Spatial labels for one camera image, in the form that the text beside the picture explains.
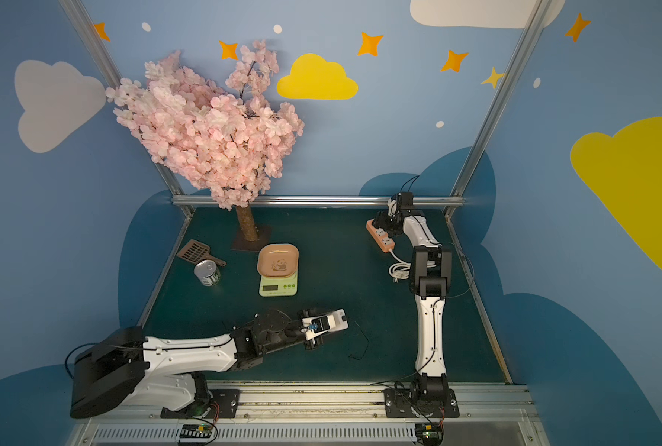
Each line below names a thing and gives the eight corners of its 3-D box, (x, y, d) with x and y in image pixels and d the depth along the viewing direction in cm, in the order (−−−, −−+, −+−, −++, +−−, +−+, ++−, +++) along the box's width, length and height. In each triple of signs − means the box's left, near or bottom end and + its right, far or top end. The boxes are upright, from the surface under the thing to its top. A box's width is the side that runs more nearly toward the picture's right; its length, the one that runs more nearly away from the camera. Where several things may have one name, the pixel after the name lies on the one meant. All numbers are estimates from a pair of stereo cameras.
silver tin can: (195, 286, 98) (190, 279, 94) (202, 266, 103) (197, 259, 100) (218, 286, 98) (214, 279, 94) (224, 266, 103) (220, 259, 100)
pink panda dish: (256, 279, 100) (253, 272, 96) (262, 251, 108) (260, 243, 104) (296, 279, 100) (295, 272, 96) (299, 251, 108) (298, 243, 104)
